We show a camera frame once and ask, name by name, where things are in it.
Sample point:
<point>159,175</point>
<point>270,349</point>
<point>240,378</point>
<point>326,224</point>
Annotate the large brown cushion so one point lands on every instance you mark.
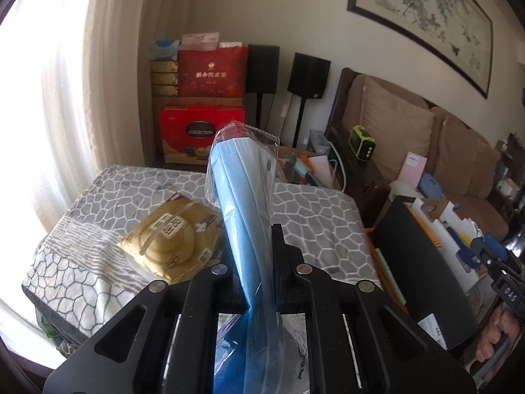
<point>389,131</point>

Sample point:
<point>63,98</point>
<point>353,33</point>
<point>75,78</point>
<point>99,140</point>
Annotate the white dome lamp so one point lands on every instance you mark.
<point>400,186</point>

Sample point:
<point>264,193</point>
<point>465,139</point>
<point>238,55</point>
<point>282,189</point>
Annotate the framed painting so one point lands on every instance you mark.
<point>430,16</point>

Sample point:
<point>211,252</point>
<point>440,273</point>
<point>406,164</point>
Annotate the black board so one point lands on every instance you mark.
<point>418,271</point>

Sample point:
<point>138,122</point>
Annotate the black speaker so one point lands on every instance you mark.
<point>262,69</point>
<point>307,76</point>

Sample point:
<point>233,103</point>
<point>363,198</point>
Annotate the white cardboard box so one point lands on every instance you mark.
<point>451,230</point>

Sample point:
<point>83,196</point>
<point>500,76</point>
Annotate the white paper sheet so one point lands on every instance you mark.
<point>322,170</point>

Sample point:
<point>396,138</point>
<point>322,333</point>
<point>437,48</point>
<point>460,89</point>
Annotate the yellow box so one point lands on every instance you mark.
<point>165,78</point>
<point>165,90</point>
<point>164,67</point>

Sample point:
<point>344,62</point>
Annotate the teal hair dryer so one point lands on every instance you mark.
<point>301,166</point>

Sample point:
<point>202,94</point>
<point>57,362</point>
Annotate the person's right hand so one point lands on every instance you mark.
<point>498,328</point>

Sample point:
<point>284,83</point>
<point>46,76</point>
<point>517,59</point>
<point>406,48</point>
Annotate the grey patterned blanket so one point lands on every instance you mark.
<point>123,184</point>

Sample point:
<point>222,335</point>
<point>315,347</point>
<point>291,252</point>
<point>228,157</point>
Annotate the white pink box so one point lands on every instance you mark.
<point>199,41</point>

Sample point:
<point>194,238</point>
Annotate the gold tissue pack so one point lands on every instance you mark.
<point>172,238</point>

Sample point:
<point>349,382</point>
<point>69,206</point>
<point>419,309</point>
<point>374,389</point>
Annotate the grey plastic box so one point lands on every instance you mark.
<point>320,139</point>

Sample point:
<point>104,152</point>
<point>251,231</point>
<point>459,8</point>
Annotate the red floral gift box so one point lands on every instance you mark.
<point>211,76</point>

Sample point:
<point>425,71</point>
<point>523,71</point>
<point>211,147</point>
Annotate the cream curtain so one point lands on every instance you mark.
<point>115,69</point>

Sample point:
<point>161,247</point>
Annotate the red collection gift box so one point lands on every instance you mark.
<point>184,131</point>

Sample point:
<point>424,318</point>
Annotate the lime green black device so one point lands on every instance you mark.
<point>363,143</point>

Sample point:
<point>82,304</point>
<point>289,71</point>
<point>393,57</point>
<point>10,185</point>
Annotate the brown sofa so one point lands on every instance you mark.
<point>471,209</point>

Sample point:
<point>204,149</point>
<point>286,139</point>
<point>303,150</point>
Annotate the dark wooden cabinet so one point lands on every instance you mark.
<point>512,143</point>

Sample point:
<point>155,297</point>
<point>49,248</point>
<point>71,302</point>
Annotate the light blue tissue box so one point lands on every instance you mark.
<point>164,49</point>

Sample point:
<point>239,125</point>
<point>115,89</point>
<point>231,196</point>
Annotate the blue massager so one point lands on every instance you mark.
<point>430,184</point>

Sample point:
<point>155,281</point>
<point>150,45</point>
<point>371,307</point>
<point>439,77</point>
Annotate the blue hang tag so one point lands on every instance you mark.
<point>457,240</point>

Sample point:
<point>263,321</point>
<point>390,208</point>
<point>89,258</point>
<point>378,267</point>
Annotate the blue face mask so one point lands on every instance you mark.
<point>246,213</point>

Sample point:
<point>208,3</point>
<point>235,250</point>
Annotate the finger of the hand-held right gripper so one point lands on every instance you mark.
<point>482,271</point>
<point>492,246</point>

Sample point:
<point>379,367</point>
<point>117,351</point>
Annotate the open cardboard clutter box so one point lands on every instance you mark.
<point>287,154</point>

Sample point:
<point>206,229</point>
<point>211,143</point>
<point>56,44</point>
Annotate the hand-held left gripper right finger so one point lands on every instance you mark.
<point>279,279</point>

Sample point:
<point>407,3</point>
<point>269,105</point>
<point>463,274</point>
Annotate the black speaker stand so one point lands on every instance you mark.
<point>261,111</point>
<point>300,119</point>

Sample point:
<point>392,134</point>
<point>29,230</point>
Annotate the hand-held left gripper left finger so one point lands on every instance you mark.
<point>229,291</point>

